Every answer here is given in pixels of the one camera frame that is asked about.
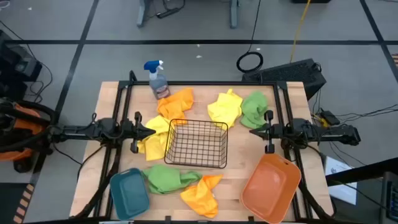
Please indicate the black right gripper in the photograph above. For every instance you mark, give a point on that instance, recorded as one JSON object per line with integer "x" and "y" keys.
{"x": 275, "y": 132}

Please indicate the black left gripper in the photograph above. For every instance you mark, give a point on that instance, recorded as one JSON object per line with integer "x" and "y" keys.
{"x": 132, "y": 132}

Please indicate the yellow microfiber towel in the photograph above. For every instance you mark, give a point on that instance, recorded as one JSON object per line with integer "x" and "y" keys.
{"x": 154, "y": 146}
{"x": 225, "y": 109}

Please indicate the green microfiber towel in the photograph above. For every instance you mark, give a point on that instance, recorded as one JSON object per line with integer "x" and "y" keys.
{"x": 164, "y": 180}
{"x": 253, "y": 109}

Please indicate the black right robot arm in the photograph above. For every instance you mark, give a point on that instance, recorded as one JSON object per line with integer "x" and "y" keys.
{"x": 326, "y": 133}

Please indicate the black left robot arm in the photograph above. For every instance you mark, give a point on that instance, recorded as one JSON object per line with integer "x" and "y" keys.
{"x": 102, "y": 130}

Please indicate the orange microfiber towel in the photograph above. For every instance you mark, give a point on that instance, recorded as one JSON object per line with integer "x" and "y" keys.
{"x": 200, "y": 197}
{"x": 174, "y": 104}

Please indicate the spray bottle with blue trigger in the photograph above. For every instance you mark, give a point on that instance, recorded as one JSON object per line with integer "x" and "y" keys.
{"x": 159, "y": 87}

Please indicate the orange plastic basket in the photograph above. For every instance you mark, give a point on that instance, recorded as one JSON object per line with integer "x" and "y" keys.
{"x": 267, "y": 189}

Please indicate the teal plastic basket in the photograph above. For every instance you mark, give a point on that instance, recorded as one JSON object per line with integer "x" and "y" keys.
{"x": 130, "y": 194}

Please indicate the black power adapter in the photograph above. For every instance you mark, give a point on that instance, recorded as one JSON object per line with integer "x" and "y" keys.
{"x": 330, "y": 117}

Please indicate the white paper sheet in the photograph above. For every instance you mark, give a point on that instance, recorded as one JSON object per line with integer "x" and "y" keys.
{"x": 339, "y": 183}

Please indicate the black metal bar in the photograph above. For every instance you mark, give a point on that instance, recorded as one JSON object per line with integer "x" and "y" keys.
{"x": 357, "y": 174}

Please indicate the gray desk leg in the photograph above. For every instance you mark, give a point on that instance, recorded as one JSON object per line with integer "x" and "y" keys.
{"x": 234, "y": 15}
{"x": 142, "y": 14}

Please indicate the black power strip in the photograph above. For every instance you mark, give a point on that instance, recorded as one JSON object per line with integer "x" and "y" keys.
{"x": 168, "y": 13}

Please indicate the orange and black shop vacuum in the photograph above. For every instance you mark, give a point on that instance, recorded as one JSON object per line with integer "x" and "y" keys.
{"x": 21, "y": 124}

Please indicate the black mat with orange stripes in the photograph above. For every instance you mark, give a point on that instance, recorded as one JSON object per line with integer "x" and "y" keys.
{"x": 24, "y": 202}

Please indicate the black equipment stack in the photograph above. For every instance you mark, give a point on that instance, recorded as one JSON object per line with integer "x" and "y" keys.
{"x": 18, "y": 65}

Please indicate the gray electronic device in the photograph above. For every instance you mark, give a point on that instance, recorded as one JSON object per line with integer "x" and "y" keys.
{"x": 390, "y": 199}

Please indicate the black metal table frame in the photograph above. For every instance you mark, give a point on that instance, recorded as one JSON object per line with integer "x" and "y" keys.
{"x": 202, "y": 83}

